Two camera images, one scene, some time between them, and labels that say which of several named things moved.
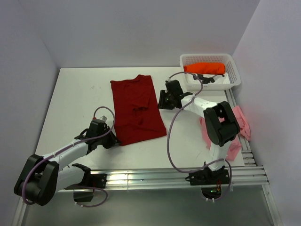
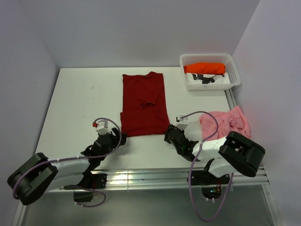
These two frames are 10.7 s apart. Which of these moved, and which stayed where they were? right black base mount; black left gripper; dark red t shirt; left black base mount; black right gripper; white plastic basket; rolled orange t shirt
Moved: dark red t shirt; black left gripper; black right gripper
Stayed: right black base mount; rolled orange t shirt; left black base mount; white plastic basket
